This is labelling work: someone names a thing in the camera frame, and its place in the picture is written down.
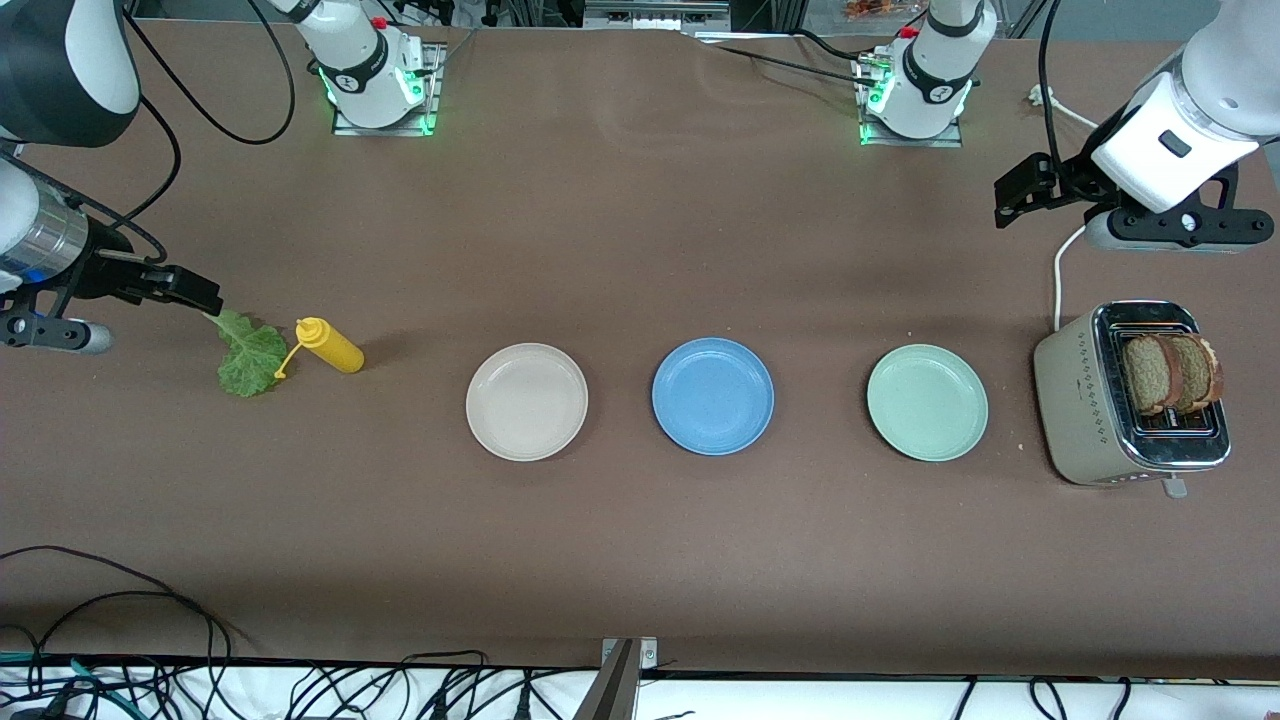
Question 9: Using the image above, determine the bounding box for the blue plate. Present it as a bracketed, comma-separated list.
[651, 337, 776, 457]

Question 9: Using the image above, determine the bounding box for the gray metal box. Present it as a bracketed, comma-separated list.
[583, 0, 731, 33]

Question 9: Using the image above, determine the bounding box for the black base cable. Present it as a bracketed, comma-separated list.
[785, 28, 871, 63]
[712, 45, 881, 87]

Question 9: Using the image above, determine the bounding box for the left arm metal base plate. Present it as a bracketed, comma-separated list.
[858, 55, 966, 149]

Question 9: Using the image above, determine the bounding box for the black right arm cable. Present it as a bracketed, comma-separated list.
[60, 0, 298, 266]

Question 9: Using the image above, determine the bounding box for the silver metal bracket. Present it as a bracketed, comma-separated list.
[601, 637, 659, 669]

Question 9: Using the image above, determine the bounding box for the green lettuce leaf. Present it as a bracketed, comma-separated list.
[205, 308, 289, 398]

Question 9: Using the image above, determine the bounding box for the beige plate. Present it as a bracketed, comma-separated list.
[465, 343, 590, 463]

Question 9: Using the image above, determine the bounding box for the beige chrome toaster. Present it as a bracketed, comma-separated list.
[1033, 300, 1233, 499]

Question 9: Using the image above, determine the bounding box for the green plate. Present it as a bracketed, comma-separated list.
[866, 344, 990, 463]

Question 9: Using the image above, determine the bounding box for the brown toast bread slice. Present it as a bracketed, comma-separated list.
[1162, 333, 1224, 414]
[1120, 335, 1173, 416]

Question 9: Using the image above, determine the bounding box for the yellow squeeze bottle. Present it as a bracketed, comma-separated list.
[273, 317, 366, 381]

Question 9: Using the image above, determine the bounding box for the teal cable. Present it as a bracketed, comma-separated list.
[0, 650, 136, 720]

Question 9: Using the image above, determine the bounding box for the gray metal bar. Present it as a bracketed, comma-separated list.
[572, 640, 641, 720]

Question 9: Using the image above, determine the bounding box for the long black floor cable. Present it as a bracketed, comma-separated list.
[0, 545, 253, 646]

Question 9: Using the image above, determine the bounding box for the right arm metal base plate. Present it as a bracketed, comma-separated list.
[332, 40, 448, 137]

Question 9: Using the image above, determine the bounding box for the white toaster power cable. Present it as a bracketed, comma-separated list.
[1030, 85, 1101, 333]

